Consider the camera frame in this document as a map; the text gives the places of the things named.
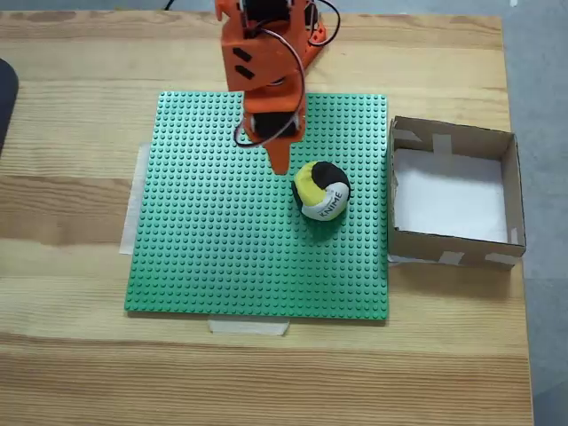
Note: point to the yellow black white fabric ball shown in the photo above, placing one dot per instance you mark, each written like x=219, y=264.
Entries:
x=319, y=195

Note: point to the white paper box lining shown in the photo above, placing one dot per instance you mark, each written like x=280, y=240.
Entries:
x=448, y=199

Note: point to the open cardboard box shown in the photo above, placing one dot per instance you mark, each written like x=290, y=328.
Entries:
x=452, y=253

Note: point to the green studded baseplate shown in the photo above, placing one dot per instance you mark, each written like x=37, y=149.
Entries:
x=222, y=244

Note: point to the masking tape strip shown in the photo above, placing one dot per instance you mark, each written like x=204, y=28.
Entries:
x=248, y=327
x=131, y=222

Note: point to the black rounded object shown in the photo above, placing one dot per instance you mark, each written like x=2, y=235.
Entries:
x=6, y=102

